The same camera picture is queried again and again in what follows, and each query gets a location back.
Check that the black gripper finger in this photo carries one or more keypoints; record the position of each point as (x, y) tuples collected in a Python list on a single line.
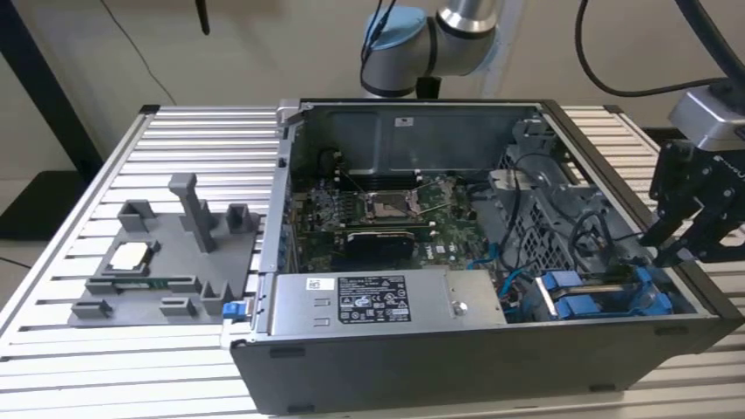
[(696, 238), (667, 224)]

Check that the hard disk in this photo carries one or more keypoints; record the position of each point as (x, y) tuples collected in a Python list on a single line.
[(650, 288)]

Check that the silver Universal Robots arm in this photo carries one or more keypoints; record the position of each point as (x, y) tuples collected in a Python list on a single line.
[(466, 39)]

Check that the silver perforated disk bay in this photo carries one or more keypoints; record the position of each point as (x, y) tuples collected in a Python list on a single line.
[(554, 205)]

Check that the black RAM slot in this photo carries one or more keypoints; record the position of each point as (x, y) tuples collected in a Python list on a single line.
[(384, 223), (384, 228)]

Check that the green motherboard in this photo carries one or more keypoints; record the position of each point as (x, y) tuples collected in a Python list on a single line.
[(460, 244)]

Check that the silver power supply unit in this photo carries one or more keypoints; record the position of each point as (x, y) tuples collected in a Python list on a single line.
[(407, 301)]

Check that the CPU socket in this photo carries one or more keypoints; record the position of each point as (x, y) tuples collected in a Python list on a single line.
[(387, 205)]

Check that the black graphics card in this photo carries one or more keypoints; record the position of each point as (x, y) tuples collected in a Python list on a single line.
[(379, 246)]

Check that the thin metal locking lever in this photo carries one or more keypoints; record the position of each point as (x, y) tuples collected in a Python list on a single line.
[(355, 182)]

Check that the black open PC case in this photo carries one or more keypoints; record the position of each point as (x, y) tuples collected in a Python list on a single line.
[(407, 375)]

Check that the blue case latch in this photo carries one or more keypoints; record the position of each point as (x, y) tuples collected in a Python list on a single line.
[(232, 310)]

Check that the grey parts rack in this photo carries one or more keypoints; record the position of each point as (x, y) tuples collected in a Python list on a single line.
[(175, 244)]

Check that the green RAM stick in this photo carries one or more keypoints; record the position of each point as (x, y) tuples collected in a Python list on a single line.
[(146, 286)]

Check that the silver CPU chip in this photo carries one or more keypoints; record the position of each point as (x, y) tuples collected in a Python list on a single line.
[(130, 256)]

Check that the black antenna rod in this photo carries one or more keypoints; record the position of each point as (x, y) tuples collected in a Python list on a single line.
[(203, 17)]

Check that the black floor plate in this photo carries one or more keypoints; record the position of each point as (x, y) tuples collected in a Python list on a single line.
[(35, 205)]

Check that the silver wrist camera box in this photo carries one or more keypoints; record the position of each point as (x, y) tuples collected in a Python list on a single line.
[(704, 118)]

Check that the black upright post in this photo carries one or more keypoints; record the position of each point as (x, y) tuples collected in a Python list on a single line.
[(40, 87)]

